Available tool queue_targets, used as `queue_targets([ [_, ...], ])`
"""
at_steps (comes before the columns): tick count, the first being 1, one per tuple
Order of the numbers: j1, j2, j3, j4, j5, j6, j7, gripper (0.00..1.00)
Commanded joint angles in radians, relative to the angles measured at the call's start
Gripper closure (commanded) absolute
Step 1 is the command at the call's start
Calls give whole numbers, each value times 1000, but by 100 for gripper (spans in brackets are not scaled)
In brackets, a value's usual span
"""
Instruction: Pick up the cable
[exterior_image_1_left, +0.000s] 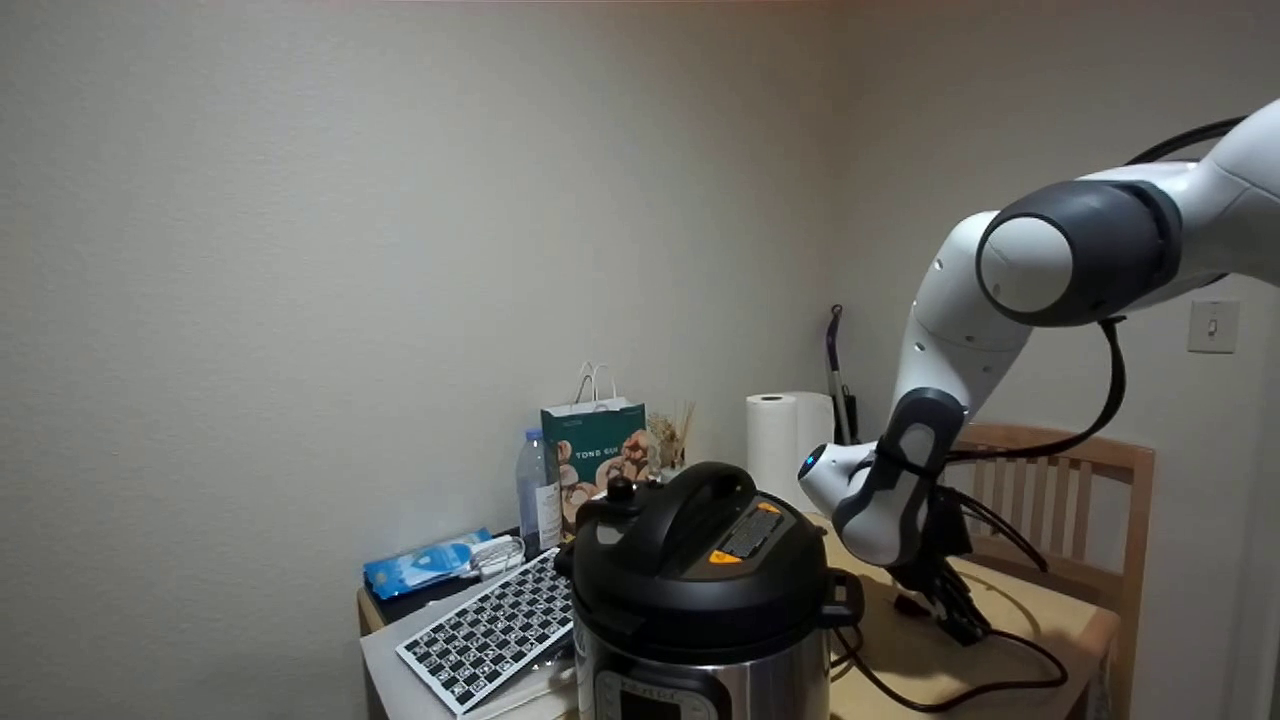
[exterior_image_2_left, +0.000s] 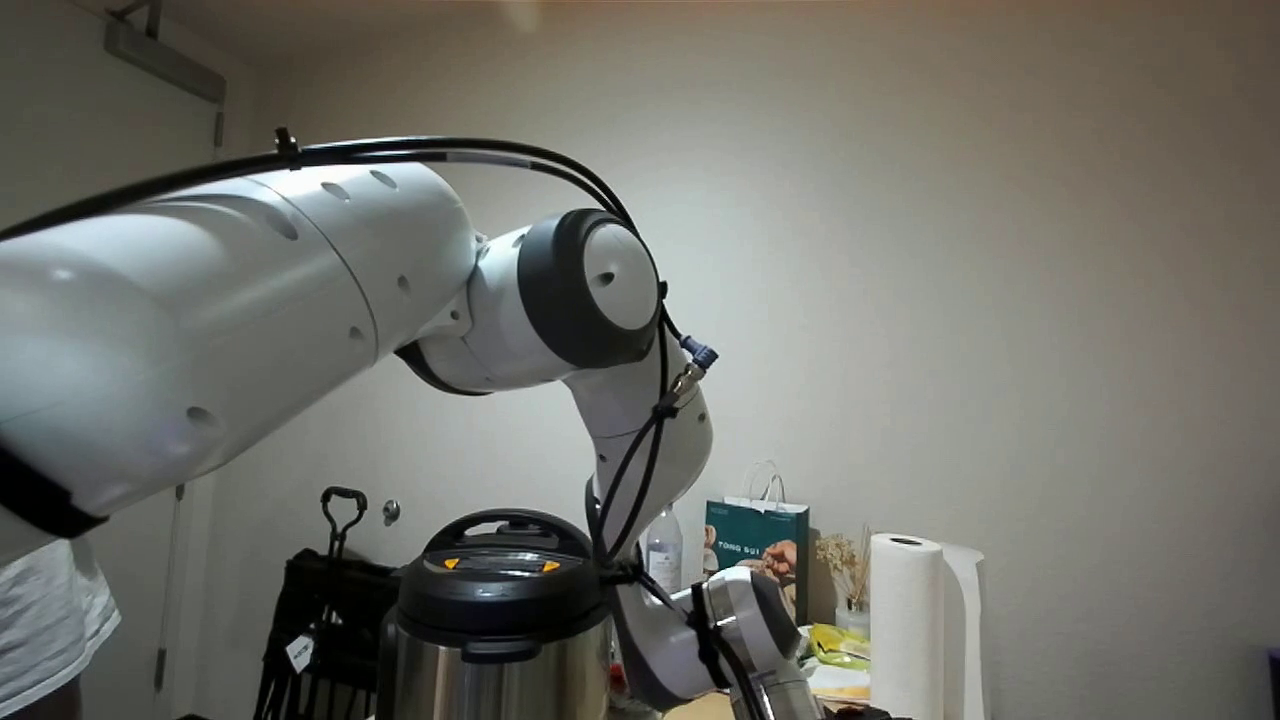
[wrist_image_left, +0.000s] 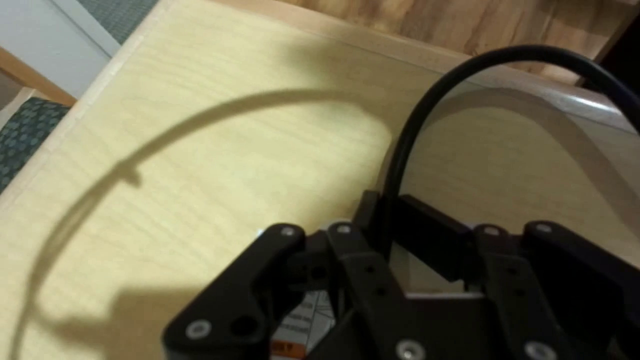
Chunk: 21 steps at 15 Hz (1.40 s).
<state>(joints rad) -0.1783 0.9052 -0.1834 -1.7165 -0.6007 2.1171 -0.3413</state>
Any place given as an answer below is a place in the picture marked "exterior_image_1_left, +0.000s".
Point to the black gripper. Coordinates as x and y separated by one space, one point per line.
943 544

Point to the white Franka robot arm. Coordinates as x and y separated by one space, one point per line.
1067 246

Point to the wooden slatted chair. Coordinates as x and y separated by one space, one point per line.
1106 462

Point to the white paper towel roll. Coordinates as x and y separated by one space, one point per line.
783 443

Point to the black steel pressure cooker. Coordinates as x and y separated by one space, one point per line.
705 587

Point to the brown dried plant bundle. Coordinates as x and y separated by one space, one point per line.
667 443

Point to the green paper gift bag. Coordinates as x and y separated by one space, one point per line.
592 426

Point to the clear plastic water bottle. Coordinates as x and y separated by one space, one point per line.
533 485

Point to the small white packet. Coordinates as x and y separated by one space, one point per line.
499 552

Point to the blue wet wipes pack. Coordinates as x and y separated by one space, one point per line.
412 564

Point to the white wall light switch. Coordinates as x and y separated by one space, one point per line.
1215 326

